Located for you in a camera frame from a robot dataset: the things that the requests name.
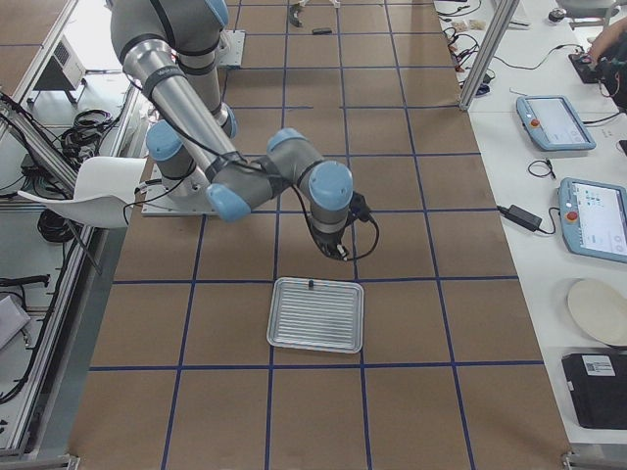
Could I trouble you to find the blue teach pendant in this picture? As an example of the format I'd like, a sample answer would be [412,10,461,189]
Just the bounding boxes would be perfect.
[515,95,597,152]
[557,177,626,263]

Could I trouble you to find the silver ribbed metal tray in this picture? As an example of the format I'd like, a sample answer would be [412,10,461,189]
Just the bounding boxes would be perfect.
[266,277,364,353]

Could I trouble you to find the olive green brake shoe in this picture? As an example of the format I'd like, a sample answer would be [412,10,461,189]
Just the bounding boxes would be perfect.
[288,3,303,27]

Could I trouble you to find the black flat box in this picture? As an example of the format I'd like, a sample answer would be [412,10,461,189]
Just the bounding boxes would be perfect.
[561,353,626,430]

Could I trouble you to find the round beige plate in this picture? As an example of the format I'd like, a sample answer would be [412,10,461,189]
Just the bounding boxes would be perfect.
[567,279,626,349]

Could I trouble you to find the aluminium frame post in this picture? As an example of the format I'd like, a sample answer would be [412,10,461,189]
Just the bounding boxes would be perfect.
[458,0,518,111]

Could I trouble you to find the blue teach pendant far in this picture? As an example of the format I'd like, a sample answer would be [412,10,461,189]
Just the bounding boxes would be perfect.
[515,95,597,152]

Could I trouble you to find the black power adapter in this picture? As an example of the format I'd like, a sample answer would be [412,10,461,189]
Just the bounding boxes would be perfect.
[497,205,542,232]

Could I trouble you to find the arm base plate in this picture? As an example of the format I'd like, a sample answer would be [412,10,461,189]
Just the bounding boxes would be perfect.
[216,29,246,69]
[141,164,217,216]

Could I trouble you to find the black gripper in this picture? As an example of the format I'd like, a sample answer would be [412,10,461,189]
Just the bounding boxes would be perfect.
[313,228,350,261]

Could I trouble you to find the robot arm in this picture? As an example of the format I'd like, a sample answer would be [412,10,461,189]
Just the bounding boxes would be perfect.
[111,1,354,260]

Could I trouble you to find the white plastic chair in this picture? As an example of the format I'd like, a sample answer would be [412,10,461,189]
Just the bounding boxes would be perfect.
[18,156,147,229]

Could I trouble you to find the blue teach pendant near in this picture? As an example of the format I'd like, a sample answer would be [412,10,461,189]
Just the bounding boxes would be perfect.
[557,177,626,263]

